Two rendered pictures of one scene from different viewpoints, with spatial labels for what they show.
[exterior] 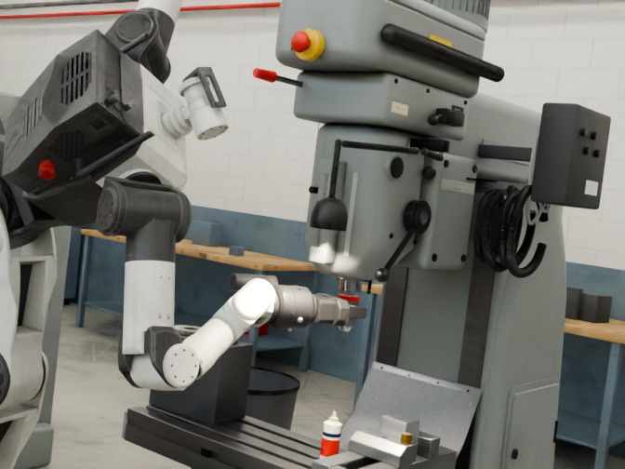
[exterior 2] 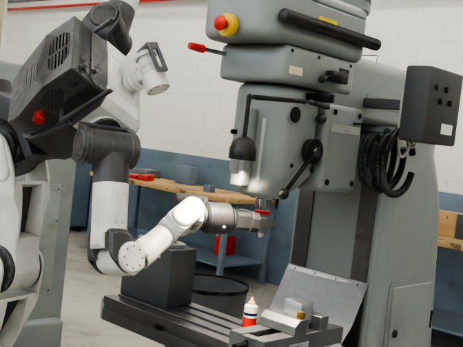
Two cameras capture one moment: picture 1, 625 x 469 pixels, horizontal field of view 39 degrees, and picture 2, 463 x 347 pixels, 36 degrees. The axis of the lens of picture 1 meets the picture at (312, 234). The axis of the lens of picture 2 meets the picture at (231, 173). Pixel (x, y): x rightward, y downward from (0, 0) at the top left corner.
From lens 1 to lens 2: 0.23 m
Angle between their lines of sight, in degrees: 4
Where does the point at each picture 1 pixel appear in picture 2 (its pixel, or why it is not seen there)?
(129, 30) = (100, 16)
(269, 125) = (235, 89)
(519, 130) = (398, 87)
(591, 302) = not seen: outside the picture
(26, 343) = (27, 244)
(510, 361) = (390, 262)
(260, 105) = not seen: hidden behind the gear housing
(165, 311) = (120, 217)
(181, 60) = (168, 39)
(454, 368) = (347, 267)
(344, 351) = not seen: hidden behind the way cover
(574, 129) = (429, 85)
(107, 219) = (79, 151)
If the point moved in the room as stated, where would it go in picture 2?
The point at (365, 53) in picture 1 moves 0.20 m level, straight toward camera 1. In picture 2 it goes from (266, 30) to (261, 16)
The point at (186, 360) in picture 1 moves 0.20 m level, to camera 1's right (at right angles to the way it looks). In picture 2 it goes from (135, 253) to (215, 264)
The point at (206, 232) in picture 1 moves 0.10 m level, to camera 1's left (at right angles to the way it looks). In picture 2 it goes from (186, 173) to (177, 173)
